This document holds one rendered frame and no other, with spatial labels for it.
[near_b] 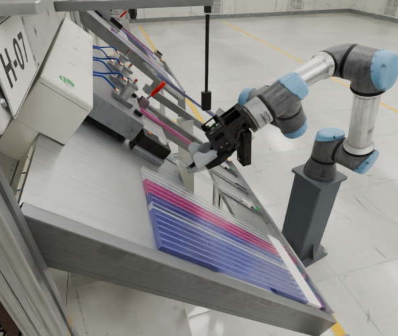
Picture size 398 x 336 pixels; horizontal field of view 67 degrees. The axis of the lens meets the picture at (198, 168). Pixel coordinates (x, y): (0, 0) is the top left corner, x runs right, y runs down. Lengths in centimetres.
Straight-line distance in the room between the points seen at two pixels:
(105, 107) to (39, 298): 37
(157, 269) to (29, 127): 28
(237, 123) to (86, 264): 50
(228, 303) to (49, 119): 41
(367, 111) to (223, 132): 64
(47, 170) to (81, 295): 60
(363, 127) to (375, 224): 111
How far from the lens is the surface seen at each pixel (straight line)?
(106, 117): 64
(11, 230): 32
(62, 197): 42
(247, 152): 82
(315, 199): 154
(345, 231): 214
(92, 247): 39
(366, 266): 200
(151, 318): 91
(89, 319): 95
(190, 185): 155
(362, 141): 133
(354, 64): 114
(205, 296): 52
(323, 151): 145
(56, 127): 51
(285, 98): 77
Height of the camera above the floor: 142
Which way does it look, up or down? 35 degrees down
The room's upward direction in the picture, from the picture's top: straight up
